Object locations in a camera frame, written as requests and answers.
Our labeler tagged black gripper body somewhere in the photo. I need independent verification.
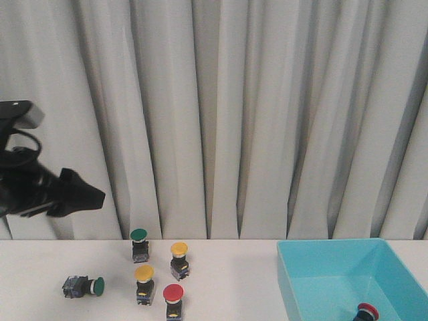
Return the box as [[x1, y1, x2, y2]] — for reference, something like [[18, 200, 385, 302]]
[[6, 147, 59, 217]]

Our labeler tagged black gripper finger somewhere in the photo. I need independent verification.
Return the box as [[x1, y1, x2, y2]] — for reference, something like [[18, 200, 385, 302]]
[[47, 168, 106, 217]]

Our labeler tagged yellow push button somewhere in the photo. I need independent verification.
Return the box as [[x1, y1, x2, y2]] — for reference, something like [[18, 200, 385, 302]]
[[170, 242, 190, 281], [134, 264, 154, 306]]

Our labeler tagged red push button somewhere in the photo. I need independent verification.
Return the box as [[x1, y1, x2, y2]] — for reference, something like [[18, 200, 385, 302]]
[[163, 284, 184, 321], [352, 302, 379, 321]]

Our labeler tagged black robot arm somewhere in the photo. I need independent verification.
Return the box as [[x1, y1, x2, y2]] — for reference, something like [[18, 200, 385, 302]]
[[1, 147, 105, 217]]

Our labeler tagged light blue plastic box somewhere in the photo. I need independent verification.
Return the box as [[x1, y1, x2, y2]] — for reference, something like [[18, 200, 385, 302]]
[[277, 238, 427, 320]]

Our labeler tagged upright green push button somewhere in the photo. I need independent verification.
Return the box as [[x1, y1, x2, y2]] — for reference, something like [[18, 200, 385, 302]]
[[130, 228, 150, 263]]

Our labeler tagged lying green push button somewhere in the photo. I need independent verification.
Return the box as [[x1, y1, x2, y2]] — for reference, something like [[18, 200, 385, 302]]
[[62, 276, 105, 299]]

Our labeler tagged white pleated curtain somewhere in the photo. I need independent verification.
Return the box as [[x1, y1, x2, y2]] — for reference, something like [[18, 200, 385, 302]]
[[1, 1, 427, 240]]

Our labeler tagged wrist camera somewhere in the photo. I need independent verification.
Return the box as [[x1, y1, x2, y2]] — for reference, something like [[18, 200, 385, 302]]
[[0, 100, 45, 129]]

